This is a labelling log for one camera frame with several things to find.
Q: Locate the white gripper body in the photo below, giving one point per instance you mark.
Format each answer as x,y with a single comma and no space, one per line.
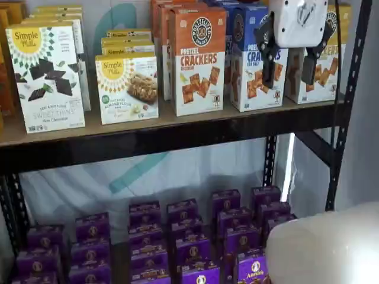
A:
296,23

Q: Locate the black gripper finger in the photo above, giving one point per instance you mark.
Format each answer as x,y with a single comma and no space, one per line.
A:
269,62
311,66

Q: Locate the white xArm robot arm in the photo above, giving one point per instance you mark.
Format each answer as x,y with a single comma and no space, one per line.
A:
325,251

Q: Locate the yellow honey mustard crackers box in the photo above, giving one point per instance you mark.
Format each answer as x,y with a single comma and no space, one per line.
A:
325,88

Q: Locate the blue sea salt crackers box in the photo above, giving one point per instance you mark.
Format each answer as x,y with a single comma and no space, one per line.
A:
227,59
248,97

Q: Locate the orange cheddar pretzel crackers box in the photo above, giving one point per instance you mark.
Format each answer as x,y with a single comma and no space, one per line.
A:
155,17
198,88
165,59

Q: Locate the wooden shelf board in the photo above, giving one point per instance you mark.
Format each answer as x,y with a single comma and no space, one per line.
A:
164,118

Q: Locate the purple Annie's snack box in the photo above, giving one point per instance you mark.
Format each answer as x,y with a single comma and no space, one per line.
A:
200,274
266,196
92,227
38,260
149,256
46,236
150,275
225,201
144,213
90,254
186,228
193,250
241,240
253,269
279,222
182,210
89,275
34,278
145,234
234,219
274,212

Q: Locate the Simple Mills almond bar box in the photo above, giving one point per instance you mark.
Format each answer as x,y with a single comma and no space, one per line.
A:
127,94
127,47
127,34

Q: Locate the orange brown snack box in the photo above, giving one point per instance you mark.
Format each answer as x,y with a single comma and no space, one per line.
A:
1,124
6,74
16,12

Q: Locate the black metal shelving rack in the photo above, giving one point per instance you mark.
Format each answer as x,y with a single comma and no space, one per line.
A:
177,142

